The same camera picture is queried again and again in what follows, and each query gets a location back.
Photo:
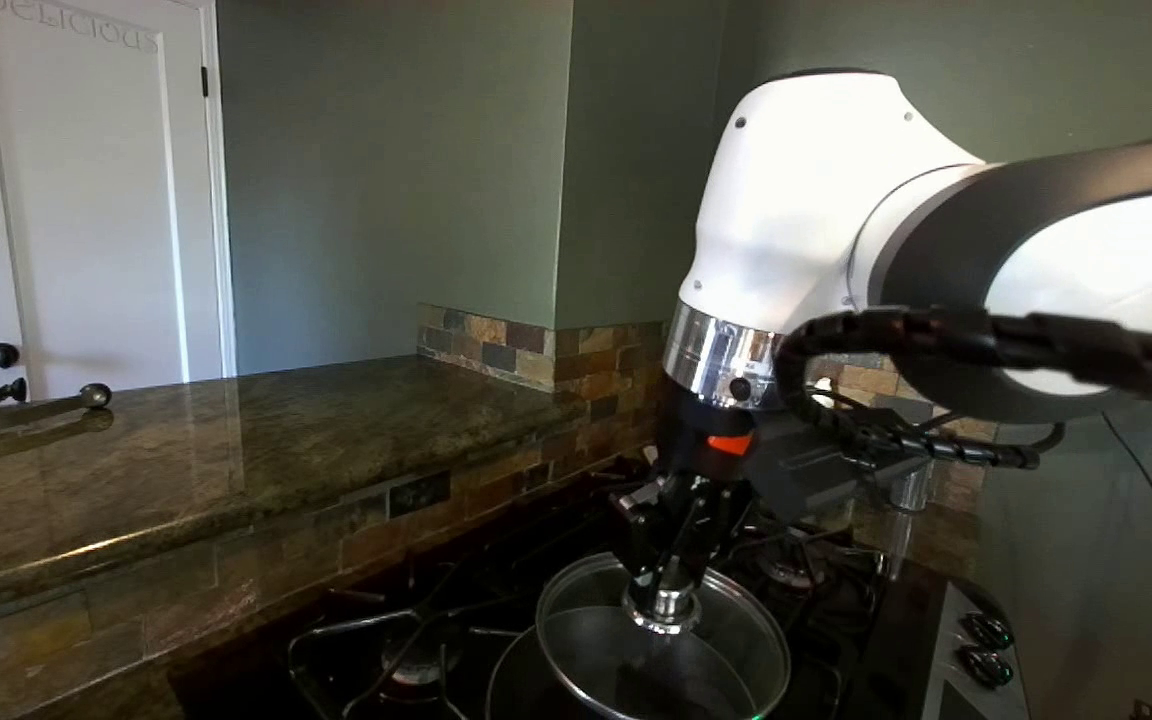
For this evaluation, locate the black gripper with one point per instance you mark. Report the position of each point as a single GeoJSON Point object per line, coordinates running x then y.
{"type": "Point", "coordinates": [689, 497]}

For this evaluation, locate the black door knob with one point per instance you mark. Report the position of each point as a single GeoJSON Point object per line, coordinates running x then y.
{"type": "Point", "coordinates": [11, 352]}

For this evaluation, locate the black gas stove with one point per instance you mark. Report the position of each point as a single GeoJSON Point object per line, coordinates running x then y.
{"type": "Point", "coordinates": [870, 633]}

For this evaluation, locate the white door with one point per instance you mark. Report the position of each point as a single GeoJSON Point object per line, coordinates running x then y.
{"type": "Point", "coordinates": [115, 217]}

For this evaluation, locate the dark metal pot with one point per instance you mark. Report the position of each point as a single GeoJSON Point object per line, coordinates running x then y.
{"type": "Point", "coordinates": [525, 686]}

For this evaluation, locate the glass pot lid steel knob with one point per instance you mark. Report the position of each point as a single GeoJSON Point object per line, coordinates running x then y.
{"type": "Point", "coordinates": [704, 658]}

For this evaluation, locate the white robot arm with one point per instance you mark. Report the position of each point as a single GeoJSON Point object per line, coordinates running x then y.
{"type": "Point", "coordinates": [877, 282]}

